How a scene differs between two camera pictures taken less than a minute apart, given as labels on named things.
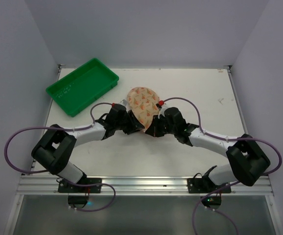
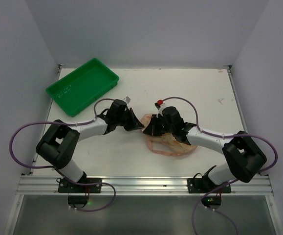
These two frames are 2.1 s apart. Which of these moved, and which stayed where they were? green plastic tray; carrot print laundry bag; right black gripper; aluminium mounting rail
Moved: carrot print laundry bag
Stayed: right black gripper; aluminium mounting rail; green plastic tray
